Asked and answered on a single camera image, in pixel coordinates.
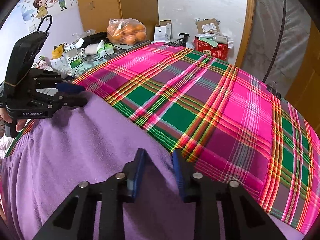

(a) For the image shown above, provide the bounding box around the red gift box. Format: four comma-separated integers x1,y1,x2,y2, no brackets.
194,37,229,61

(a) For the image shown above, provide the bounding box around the plastic wrapped mattress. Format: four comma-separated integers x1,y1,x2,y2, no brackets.
242,0,311,96

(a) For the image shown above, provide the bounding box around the bag of oranges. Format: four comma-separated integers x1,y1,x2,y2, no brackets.
107,18,147,46

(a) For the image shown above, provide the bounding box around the brown wooden wardrobe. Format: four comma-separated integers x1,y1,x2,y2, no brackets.
78,0,159,40

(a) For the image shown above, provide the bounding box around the cardboard box with label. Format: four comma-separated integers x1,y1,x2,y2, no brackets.
196,18,220,34

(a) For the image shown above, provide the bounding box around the small white box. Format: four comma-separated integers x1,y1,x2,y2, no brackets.
153,20,171,42

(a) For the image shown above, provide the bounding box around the purple fleece garment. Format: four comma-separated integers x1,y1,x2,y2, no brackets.
1,92,195,239

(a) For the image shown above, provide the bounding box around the black binder clip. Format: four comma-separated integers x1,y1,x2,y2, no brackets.
266,81,281,100

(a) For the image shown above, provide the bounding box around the pink plaid bed sheet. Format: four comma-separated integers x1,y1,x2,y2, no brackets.
4,42,320,235

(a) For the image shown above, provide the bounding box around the person's left hand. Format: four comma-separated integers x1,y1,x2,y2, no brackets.
0,108,27,132

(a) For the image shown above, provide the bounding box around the cartoon couple wall sticker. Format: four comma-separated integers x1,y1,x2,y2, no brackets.
17,0,77,22

